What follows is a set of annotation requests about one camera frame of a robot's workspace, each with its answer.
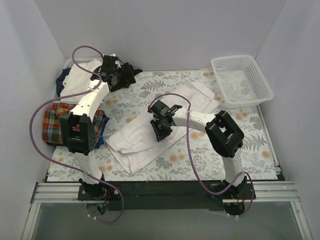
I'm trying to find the white long sleeve shirt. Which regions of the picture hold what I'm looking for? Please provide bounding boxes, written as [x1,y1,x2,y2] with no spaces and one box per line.
[106,81,219,175]

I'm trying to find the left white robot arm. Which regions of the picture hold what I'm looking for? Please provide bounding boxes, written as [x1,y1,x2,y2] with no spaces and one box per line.
[59,54,141,200]

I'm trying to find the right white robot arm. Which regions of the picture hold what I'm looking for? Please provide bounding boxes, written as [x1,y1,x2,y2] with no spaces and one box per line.
[147,100,247,199]

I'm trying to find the black folded garment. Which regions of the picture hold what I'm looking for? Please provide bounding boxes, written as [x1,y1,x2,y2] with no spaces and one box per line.
[129,64,143,76]

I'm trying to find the folded white shirt in basket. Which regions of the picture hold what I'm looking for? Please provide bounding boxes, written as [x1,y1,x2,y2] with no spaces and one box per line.
[60,59,102,97]

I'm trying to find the left white plastic basket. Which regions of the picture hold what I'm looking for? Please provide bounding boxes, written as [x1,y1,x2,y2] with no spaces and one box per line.
[55,59,102,104]

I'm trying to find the white plastic basket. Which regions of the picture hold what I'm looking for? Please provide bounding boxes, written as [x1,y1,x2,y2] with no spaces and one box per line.
[211,55,274,109]
[55,59,102,104]

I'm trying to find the navy garment in basket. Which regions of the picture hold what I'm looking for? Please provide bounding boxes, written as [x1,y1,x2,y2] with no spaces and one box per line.
[55,67,71,97]

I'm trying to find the floral patterned table mat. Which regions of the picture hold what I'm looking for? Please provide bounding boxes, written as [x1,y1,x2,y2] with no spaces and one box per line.
[46,69,278,182]

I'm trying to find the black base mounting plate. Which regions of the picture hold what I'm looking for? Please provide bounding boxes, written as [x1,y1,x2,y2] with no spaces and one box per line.
[77,180,256,214]

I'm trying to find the red plaid shirt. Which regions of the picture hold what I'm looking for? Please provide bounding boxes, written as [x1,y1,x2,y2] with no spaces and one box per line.
[42,102,107,146]

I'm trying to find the right white plastic basket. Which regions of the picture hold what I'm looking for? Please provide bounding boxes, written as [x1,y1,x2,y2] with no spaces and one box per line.
[211,55,274,109]

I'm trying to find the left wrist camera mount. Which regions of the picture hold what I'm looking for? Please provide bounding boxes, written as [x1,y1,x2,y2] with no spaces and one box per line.
[101,53,122,69]

